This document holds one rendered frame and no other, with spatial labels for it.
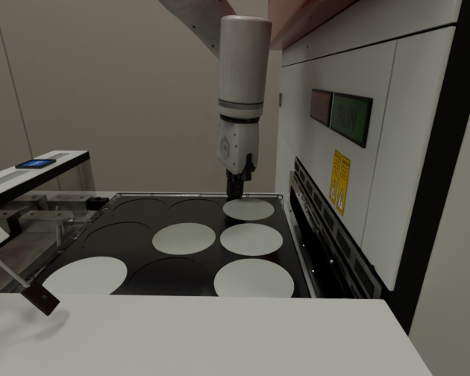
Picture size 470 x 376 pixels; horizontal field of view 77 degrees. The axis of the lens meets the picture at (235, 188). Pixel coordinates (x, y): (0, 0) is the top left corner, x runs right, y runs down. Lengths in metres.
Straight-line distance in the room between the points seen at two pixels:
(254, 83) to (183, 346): 0.41
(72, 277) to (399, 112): 0.41
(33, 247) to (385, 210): 0.52
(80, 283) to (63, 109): 2.38
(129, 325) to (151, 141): 2.25
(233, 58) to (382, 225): 0.35
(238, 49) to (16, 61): 2.51
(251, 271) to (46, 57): 2.53
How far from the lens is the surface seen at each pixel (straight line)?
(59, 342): 0.27
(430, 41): 0.25
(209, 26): 0.61
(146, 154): 2.51
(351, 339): 0.25
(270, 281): 0.39
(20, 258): 0.57
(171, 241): 0.48
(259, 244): 0.46
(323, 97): 0.47
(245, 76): 0.51
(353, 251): 0.35
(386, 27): 0.32
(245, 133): 0.53
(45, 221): 0.62
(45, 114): 2.84
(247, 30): 0.51
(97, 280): 0.43
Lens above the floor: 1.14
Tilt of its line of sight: 21 degrees down
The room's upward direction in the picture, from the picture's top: straight up
